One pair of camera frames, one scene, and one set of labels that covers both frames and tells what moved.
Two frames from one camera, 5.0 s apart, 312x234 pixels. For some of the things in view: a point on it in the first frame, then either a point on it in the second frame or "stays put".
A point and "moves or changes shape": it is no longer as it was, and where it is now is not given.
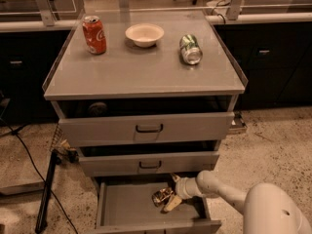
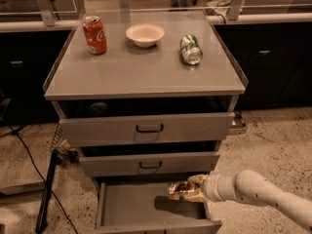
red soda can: [95, 34] stays put
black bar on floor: [42, 218] stays put
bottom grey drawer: [124, 205] stays put
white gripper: [183, 188] → [210, 186]
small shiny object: [159, 197] moves or changes shape
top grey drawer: [91, 123] stays put
